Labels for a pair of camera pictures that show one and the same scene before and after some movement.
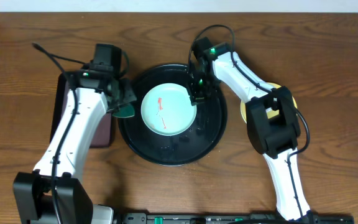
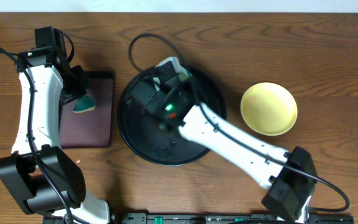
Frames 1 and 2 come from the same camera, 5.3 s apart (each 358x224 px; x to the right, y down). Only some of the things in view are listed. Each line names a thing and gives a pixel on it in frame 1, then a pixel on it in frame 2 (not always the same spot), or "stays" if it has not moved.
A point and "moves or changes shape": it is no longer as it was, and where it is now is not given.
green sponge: (125, 111) moves or changes shape
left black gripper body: (127, 94) → (78, 86)
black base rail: (233, 218) stays
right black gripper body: (202, 90) → (186, 83)
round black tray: (177, 149) stays
